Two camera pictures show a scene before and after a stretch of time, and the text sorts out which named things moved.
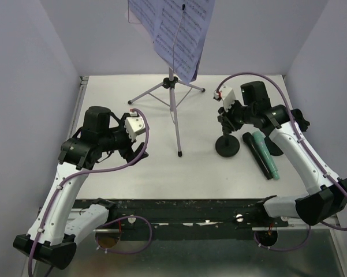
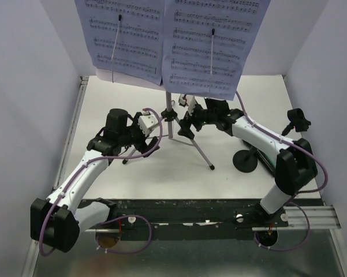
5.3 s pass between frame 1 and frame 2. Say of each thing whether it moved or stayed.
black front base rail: stayed
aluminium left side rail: stayed
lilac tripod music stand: moved
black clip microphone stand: stayed
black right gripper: moved
